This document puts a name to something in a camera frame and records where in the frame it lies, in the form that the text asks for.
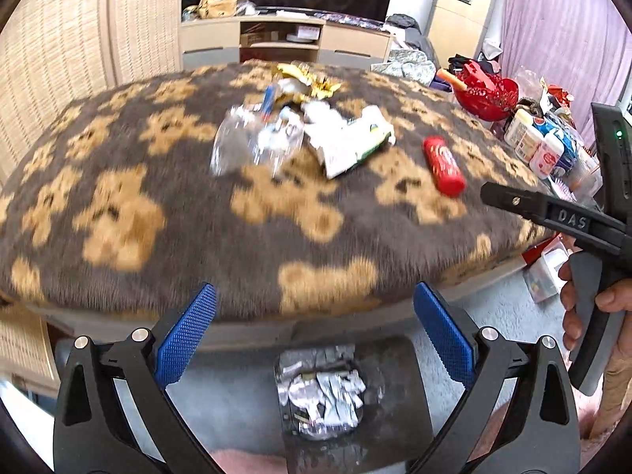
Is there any clear plastic bag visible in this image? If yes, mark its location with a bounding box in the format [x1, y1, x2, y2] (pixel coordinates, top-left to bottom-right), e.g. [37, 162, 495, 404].
[210, 106, 304, 178]

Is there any beige standing air conditioner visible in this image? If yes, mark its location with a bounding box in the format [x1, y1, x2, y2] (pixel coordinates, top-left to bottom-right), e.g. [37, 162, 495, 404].
[427, 0, 495, 69]

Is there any beige TV cabinet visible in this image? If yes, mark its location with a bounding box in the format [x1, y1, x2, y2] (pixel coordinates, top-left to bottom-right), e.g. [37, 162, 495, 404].
[179, 14, 393, 70]

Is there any white green snack wrapper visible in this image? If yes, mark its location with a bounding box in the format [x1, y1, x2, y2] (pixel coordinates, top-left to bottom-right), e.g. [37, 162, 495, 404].
[301, 101, 396, 180]

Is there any red candy tube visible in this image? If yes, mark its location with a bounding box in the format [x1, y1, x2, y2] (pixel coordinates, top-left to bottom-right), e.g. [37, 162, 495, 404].
[423, 136, 467, 198]

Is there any pink fluffy rug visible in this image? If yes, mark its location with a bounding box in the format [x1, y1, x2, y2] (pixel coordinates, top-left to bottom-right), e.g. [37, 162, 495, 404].
[576, 393, 623, 468]

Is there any yellow snack bag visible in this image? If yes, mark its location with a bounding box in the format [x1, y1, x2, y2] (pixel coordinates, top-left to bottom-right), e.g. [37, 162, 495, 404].
[272, 63, 343, 104]

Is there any brown teddy bear blanket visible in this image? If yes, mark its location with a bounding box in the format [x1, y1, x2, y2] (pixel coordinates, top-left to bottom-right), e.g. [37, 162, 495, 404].
[0, 58, 552, 322]

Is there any woven rattan folding screen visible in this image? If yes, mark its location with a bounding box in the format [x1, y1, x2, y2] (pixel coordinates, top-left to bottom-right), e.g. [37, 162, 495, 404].
[1, 0, 207, 394]

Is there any purple curtain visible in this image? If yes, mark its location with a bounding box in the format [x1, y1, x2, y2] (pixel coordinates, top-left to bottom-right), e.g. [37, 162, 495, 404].
[501, 0, 631, 145]

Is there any red plastic basket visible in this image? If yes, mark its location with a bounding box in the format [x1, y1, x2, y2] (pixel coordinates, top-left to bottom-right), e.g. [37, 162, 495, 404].
[454, 60, 519, 122]

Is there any black trash bin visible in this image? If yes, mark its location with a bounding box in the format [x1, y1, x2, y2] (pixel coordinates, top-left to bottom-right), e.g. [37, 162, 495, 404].
[274, 336, 433, 473]

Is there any person's right hand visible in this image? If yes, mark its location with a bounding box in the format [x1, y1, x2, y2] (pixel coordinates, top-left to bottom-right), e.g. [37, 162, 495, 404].
[558, 261, 632, 352]

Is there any grey patterned cloth pile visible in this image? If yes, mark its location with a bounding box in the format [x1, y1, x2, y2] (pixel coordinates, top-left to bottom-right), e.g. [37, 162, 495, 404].
[371, 49, 437, 87]

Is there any white supplement bottle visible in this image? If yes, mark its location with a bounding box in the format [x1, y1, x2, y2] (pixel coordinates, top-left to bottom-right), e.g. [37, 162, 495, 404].
[529, 132, 564, 180]

